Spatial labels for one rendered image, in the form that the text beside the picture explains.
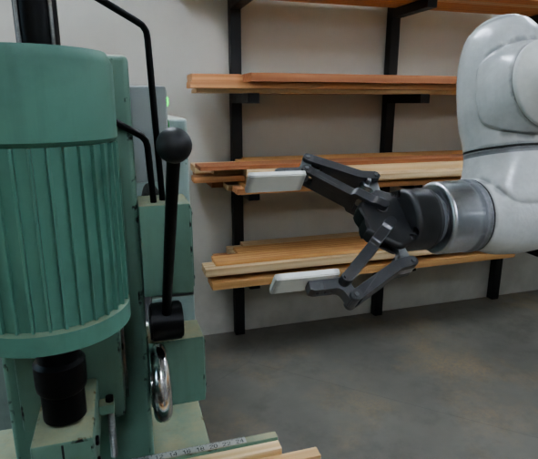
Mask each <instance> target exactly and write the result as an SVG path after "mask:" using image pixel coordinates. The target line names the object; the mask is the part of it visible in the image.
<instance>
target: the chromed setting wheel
mask: <svg viewBox="0 0 538 459"><path fill-rule="evenodd" d="M149 355H150V361H151V371H152V372H150V385H151V394H152V395H154V396H153V398H152V400H153V408H154V415H155V418H156V420H157V421H158V422H160V423H166V422H168V421H169V420H170V419H171V416H172V413H173V402H172V388H171V378H170V370H169V362H168V356H167V348H166V347H165V345H164V344H162V343H155V344H153V345H152V346H151V347H150V350H149Z"/></svg>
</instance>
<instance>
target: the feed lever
mask: <svg viewBox="0 0 538 459"><path fill-rule="evenodd" d="M156 149H157V153H158V154H159V156H160V157H161V158H162V159H163V160H165V161H166V162H167V167H166V198H165V229H164V259H163V291H162V302H154V303H150V305H148V317H149V328H150V337H151V341H152V340H153V342H160V341H167V340H174V339H180V338H182V336H184V332H185V329H184V316H183V309H182V304H181V301H172V290H173V274H174V259H175V245H176V230H177V215H178V186H179V171H180V162H183V161H184V160H186V159H187V158H188V157H189V155H190V153H191V150H192V141H191V138H190V136H189V135H188V133H187V132H186V131H185V130H183V129H181V128H179V127H168V128H166V129H164V130H163V131H161V132H160V133H159V135H158V137H157V141H156Z"/></svg>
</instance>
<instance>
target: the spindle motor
mask: <svg viewBox="0 0 538 459"><path fill-rule="evenodd" d="M116 137H117V117H116V104H115V92H114V80H113V68H112V64H111V62H110V61H109V59H108V57H107V55H106V53H105V52H102V51H99V50H95V49H90V48H83V47H76V46H59V45H48V44H33V43H13V42H0V358H13V359H24V358H37V357H46V356H51V355H57V354H61V353H66V352H72V351H75V350H79V349H82V348H85V347H87V346H90V345H93V344H95V343H97V342H101V341H103V340H104V339H106V338H108V337H110V336H112V335H113V334H115V333H116V332H118V331H119V330H121V329H122V328H123V327H124V326H125V325H126V324H127V322H128V321H129V318H130V316H131V308H130V296H129V287H128V275H127V251H126V239H125V227H124V215H123V203H122V190H121V178H120V166H119V155H118V143H117V140H116V139H115V138H116Z"/></svg>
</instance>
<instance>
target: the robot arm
mask: <svg viewBox="0 0 538 459"><path fill-rule="evenodd" d="M456 103H457V121H458V129H459V135H460V138H461V143H462V154H463V165H462V177H461V179H458V180H447V181H433V182H430V183H427V184H426V185H424V186H423V187H422V188H416V189H399V190H396V191H394V192H385V191H382V190H380V187H379V184H378V180H379V178H380V176H381V175H380V173H378V172H377V171H367V170H359V169H356V168H352V167H349V166H346V165H343V164H340V163H337V162H334V161H331V160H328V159H325V158H320V157H317V156H314V155H311V154H309V153H306V154H304V155H303V158H302V161H301V163H300V165H299V167H297V168H276V169H275V171H271V172H249V173H248V177H247V181H246V186H245V192H246V193H253V192H273V191H292V190H301V187H302V186H304V187H306V188H308V189H311V190H313V191H314V192H316V193H318V194H320V195H321V196H323V197H325V198H327V199H330V200H332V201H333V202H335V203H337V204H339V205H341V206H342V207H344V208H345V210H346V211H347V212H349V213H350V214H351V215H353V216H354V217H353V219H354V222H355V224H356V225H357V226H358V228H359V234H360V238H361V239H364V240H365V241H366V242H368V243H367V244H366V246H365V247H364V248H363V249H362V251H361V252H360V253H359V255H358V256H357V257H356V258H355V259H354V261H353V262H352V263H351V264H350V266H349V267H348V268H347V269H346V270H345V271H344V272H343V273H342V274H341V276H340V270H339V269H328V270H311V271H301V272H292V273H281V274H275V275H274V278H273V280H272V283H271V284H270V287H269V292H270V293H271V294H276V293H284V292H293V291H306V292H307V296H310V297H317V296H325V295H338V296H339V297H340V298H341V299H342V300H343V302H344V304H343V305H344V307H345V309H346V310H348V311H351V310H353V309H355V308H356V307H357V306H359V305H360V304H361V303H363V302H364V301H366V300H367V299H368V298H369V297H370V296H372V295H373V294H374V293H376V292H377V291H379V290H380V289H381V288H383V287H384V286H385V285H387V284H388V283H389V282H391V281H392V280H394V279H397V278H401V277H405V276H408V275H409V274H410V273H411V272H412V270H413V269H414V268H415V267H416V265H417V264H418V263H419V261H418V259H417V258H416V257H415V256H410V255H409V253H408V251H414V250H427V251H429V252H430V253H433V254H448V253H457V252H473V251H480V252H484V253H488V254H515V253H522V252H527V251H532V250H538V24H537V23H536V22H534V21H533V20H532V19H531V18H530V17H528V16H525V15H518V14H507V15H498V16H496V17H494V18H491V19H489V20H487V21H485V22H484V23H482V24H481V25H479V26H478V27H477V28H476V29H475V30H474V31H473V32H472V33H471V34H470V35H469V37H468V38H467V40H466V42H465V44H464V46H463V49H462V53H461V56H460V61H459V65H458V72H457V85H456ZM309 176H310V177H312V178H309ZM357 199H360V200H362V202H361V203H360V204H359V205H358V206H356V205H355V202H356V200H357ZM378 249H382V250H385V251H387V252H389V253H391V254H395V255H396V256H395V257H394V259H393V260H392V261H391V263H390V264H389V265H387V266H386V267H384V268H383V269H382V270H380V271H378V272H377V273H376V274H374V275H373V276H371V277H370V278H369V279H367V280H366V281H364V282H363V283H362V284H361V285H359V286H358V287H356V288H354V287H353V286H352V285H351V284H352V282H353V281H354V280H355V279H356V277H357V276H358V275H359V273H360V272H361V271H362V269H363V268H364V267H365V266H366V264H367V263H368V262H369V260H370V259H371V258H372V257H373V255H374V254H375V253H376V252H377V250H378ZM339 276H340V277H339ZM338 277H339V278H338Z"/></svg>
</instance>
